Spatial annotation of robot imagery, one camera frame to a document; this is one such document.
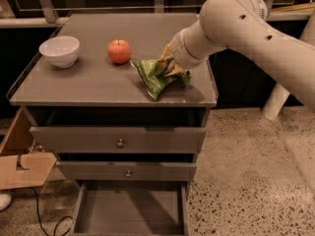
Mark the white slanted pillar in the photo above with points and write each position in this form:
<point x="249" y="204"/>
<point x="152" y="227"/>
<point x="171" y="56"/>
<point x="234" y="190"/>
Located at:
<point x="279" y="94"/>

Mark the brown cardboard box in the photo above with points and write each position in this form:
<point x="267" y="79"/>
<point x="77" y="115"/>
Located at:
<point x="20" y="165"/>

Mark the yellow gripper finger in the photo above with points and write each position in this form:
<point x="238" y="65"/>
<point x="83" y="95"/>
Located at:
<point x="166" y="52"/>
<point x="174" y="69"/>

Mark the grey middle drawer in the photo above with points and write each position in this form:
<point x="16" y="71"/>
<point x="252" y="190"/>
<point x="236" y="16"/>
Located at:
<point x="128" y="166"/>

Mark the grey bottom drawer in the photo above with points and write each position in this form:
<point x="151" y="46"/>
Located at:
<point x="131" y="208"/>

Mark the white object on floor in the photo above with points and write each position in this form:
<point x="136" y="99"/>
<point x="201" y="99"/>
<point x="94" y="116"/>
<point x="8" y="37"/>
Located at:
<point x="5" y="200"/>

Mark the grey drawer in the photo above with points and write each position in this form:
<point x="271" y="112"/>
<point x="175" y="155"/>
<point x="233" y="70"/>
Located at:
<point x="124" y="130"/>
<point x="128" y="166"/>
<point x="131" y="208"/>

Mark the grey top drawer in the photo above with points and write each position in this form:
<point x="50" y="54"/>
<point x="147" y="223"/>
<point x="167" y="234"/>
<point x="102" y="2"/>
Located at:
<point x="124" y="130"/>

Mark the grey drawer cabinet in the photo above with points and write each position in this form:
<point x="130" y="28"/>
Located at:
<point x="95" y="82"/>

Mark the glass railing with metal posts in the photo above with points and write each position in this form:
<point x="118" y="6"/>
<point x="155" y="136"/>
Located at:
<point x="98" y="0"/>

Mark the white ceramic bowl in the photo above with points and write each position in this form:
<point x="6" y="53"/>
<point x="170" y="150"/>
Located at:
<point x="61" y="51"/>

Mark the red apple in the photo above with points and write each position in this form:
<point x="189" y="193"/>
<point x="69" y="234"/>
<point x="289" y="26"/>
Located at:
<point x="119" y="51"/>

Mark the black lower wall cabinet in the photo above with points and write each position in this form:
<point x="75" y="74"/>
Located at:
<point x="239" y="81"/>

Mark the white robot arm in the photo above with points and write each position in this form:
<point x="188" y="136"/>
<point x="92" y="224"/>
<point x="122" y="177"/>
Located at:
<point x="241" y="26"/>

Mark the green jalapeno chip bag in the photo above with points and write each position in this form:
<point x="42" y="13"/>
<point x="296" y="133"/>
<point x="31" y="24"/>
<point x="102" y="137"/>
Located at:
<point x="152" y="75"/>

